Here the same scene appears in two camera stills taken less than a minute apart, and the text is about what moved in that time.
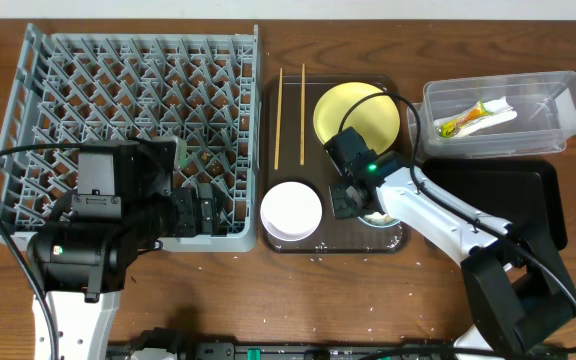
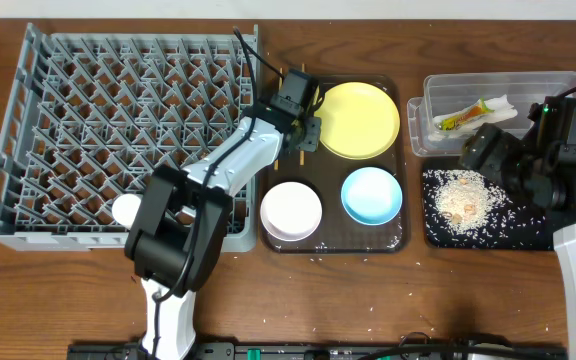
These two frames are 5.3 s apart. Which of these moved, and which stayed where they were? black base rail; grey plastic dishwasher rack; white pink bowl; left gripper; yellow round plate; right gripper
Moved: right gripper; left gripper
Stayed: black base rail; grey plastic dishwasher rack; yellow round plate; white pink bowl
